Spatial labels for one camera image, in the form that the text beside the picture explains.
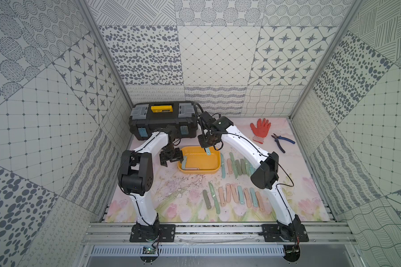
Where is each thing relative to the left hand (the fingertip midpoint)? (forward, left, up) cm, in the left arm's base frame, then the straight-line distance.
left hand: (180, 162), depth 91 cm
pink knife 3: (-20, -43, -7) cm, 48 cm away
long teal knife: (+3, -24, -7) cm, 25 cm away
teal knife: (-16, -40, -6) cm, 43 cm away
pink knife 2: (-17, -36, -6) cm, 41 cm away
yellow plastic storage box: (+2, -10, -3) cm, 11 cm away
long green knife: (-21, -21, -7) cm, 30 cm away
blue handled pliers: (+22, -60, -5) cm, 64 cm away
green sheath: (+1, -33, -5) cm, 34 cm away
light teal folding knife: (+2, -15, +8) cm, 18 cm away
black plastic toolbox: (+24, +22, +12) cm, 35 cm away
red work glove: (+29, -52, -6) cm, 60 cm away
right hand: (+6, -14, +9) cm, 18 cm away
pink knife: (-14, -30, -7) cm, 34 cm away
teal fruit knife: (+3, -1, -4) cm, 5 cm away
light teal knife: (-15, -33, -7) cm, 37 cm away
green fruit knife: (+2, -31, -6) cm, 31 cm away
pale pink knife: (-14, -27, -6) cm, 30 cm away
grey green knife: (-17, -15, -6) cm, 24 cm away
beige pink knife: (-13, -22, -6) cm, 26 cm away
